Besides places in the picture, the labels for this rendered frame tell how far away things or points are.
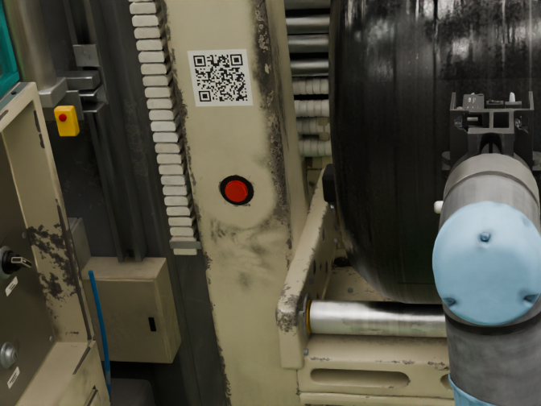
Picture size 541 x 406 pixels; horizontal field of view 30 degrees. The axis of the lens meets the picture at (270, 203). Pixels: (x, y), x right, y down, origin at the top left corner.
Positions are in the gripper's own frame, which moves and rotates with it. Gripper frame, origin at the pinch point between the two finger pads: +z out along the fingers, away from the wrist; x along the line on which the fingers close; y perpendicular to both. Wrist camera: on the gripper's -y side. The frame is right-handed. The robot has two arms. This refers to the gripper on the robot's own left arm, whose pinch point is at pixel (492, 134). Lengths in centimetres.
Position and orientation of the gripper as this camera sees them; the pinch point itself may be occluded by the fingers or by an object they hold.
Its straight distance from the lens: 103.6
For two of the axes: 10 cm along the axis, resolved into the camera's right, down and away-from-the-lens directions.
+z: 2.0, -4.0, 8.9
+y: -0.8, -9.2, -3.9
